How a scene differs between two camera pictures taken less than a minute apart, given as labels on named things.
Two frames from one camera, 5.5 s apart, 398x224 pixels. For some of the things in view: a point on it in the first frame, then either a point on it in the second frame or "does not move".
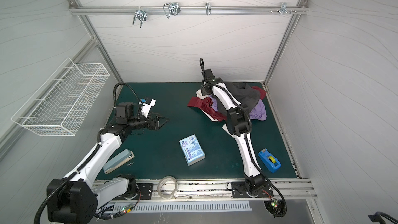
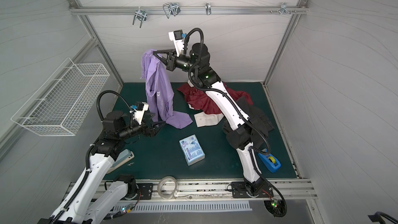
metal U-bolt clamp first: x=140 y=14 does not move
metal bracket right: x=283 y=9 does not move
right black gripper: x=204 y=90 → x=170 y=60
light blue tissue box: x=192 y=150 does not move
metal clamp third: x=208 y=7 does not move
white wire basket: x=61 y=104 does not move
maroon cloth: x=205 y=104 → x=198 y=98
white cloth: x=199 y=93 → x=205 y=119
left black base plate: x=144 y=192 does not move
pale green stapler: x=118 y=161 does not move
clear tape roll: x=160 y=182 does not move
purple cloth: x=259 y=112 → x=160 y=93
